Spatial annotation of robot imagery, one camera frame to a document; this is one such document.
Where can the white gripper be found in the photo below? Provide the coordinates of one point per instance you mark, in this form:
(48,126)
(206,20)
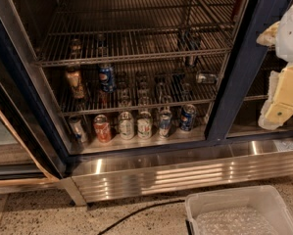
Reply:
(291,36)

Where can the orange soda can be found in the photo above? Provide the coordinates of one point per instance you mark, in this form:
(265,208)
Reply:
(74,79)

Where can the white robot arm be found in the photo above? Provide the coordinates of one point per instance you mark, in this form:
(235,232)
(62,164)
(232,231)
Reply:
(284,38)

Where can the clear lying bottle on shelf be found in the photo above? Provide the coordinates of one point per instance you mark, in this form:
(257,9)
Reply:
(206,78)

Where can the dark blue fridge pillar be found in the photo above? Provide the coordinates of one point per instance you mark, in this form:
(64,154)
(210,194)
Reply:
(243,65)

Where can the steel fridge base grille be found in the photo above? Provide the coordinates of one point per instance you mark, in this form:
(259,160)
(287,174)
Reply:
(153,172)

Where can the blue Pepsi can bottom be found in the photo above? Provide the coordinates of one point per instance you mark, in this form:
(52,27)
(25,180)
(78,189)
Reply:
(187,117)

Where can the blue silver can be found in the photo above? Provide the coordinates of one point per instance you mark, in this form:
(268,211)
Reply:
(165,123)

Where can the white green can right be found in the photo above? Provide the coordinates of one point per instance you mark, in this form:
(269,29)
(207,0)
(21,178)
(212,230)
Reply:
(144,125)

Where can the white green can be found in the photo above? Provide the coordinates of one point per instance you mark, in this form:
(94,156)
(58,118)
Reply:
(126,125)
(144,125)

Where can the white green can left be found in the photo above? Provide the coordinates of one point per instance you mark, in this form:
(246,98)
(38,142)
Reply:
(126,125)

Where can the blue Pepsi can on shelf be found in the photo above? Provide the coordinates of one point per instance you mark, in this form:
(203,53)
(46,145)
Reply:
(107,78)

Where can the red Coca-Cola can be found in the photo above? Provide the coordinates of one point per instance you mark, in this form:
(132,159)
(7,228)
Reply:
(102,128)

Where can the silver can bottom left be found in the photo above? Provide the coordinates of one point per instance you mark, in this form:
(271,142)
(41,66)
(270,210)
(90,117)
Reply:
(78,130)

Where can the open fridge glass door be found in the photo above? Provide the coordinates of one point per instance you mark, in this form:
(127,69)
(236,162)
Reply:
(29,146)

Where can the clear plastic bin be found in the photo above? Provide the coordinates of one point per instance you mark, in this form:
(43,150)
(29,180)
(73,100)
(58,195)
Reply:
(256,210)

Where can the bubble wrap sheet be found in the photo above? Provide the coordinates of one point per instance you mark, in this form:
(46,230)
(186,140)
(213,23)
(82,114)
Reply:
(235,221)

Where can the right compartment wire shelf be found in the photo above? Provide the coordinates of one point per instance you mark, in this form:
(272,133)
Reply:
(260,86)

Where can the middle wire fridge shelf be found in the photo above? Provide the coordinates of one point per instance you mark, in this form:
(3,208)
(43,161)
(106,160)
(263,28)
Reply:
(162,83)

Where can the wire fridge shelf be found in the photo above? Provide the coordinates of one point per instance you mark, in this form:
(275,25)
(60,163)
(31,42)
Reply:
(162,83)
(99,31)

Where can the upper wire fridge shelf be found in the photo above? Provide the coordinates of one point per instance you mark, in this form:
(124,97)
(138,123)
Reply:
(99,31)

